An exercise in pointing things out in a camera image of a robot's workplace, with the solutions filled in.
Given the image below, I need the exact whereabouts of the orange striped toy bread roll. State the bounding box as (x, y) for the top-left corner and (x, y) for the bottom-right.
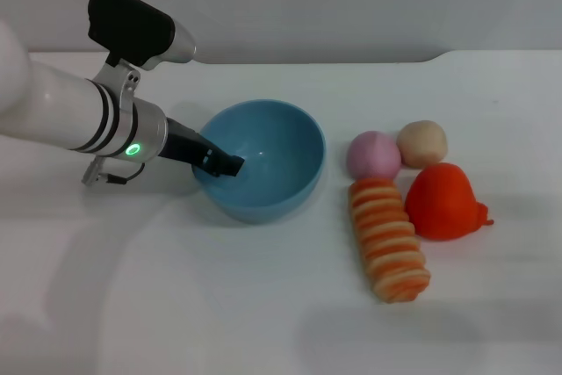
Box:
(348, 177), (432, 305)

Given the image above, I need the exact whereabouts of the blue plastic bowl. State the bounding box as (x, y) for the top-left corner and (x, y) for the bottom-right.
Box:
(191, 98), (327, 225)

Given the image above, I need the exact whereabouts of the pink soft ball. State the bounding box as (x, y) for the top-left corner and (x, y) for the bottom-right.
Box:
(345, 130), (402, 183)

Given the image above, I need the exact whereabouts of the beige soft ball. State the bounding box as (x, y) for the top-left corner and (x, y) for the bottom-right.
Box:
(396, 119), (449, 169)

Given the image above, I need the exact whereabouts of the red tomato toy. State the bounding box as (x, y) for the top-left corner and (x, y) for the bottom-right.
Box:
(404, 162), (495, 242)

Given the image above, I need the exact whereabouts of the left arm cable with connector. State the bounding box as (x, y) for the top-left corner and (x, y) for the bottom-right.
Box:
(80, 155), (147, 187)

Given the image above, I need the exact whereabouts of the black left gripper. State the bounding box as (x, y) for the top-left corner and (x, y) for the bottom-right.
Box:
(157, 117), (246, 179)

